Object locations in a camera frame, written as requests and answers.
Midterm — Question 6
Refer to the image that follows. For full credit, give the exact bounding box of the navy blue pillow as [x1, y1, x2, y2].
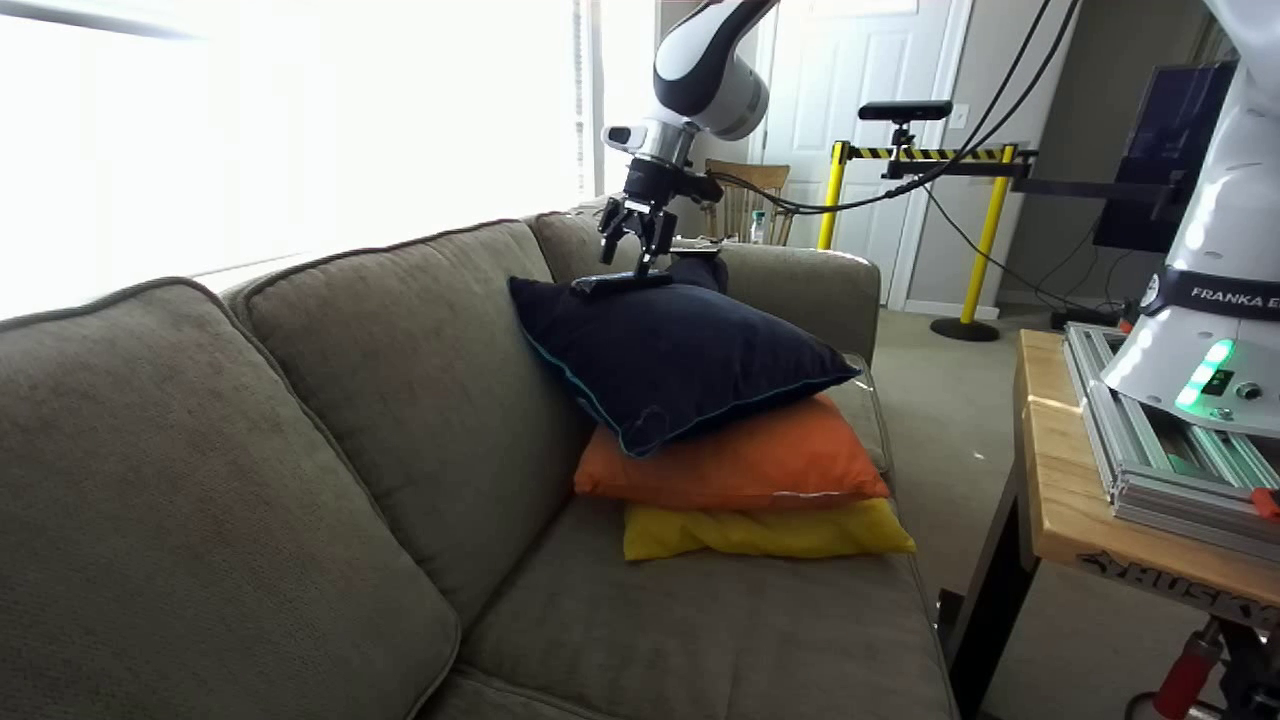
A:
[507, 275, 863, 459]

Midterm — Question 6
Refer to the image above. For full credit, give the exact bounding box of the dark monitor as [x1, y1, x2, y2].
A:
[1092, 60, 1241, 254]

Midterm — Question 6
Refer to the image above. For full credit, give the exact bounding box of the yellow pillow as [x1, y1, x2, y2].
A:
[622, 497, 917, 562]

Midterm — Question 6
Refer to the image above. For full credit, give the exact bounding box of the camera on mount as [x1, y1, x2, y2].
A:
[857, 99, 1193, 226]

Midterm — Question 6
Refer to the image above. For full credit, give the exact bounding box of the dark cushion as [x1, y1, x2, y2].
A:
[664, 255, 730, 297]

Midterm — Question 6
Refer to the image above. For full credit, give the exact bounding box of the red clamp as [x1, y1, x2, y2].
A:
[1128, 625, 1229, 720]

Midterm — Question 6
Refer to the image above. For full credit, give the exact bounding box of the grey-green fabric sofa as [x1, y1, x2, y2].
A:
[0, 205, 963, 720]

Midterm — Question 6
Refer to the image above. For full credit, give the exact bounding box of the black cable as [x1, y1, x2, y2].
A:
[918, 183, 1071, 313]

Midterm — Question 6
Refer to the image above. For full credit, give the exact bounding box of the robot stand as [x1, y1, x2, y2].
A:
[943, 322, 1280, 720]

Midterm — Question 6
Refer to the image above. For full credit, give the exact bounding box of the black remote control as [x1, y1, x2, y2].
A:
[571, 270, 674, 299]

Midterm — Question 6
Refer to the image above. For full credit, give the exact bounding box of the yellow and black barrier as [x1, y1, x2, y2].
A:
[816, 140, 1039, 344]

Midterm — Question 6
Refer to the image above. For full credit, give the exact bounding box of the orange pillow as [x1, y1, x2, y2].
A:
[573, 393, 892, 513]

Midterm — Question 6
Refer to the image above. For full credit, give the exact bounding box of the wooden chair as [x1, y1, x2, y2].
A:
[703, 159, 797, 247]

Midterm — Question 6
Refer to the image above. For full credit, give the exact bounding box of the black power strip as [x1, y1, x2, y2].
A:
[1048, 306, 1125, 332]

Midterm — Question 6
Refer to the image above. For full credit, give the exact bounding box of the white door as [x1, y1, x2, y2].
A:
[752, 0, 976, 311]

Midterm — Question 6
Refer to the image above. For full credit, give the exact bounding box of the bright window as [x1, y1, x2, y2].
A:
[0, 0, 661, 323]

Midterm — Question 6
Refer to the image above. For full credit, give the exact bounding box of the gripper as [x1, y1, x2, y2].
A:
[597, 158, 701, 277]

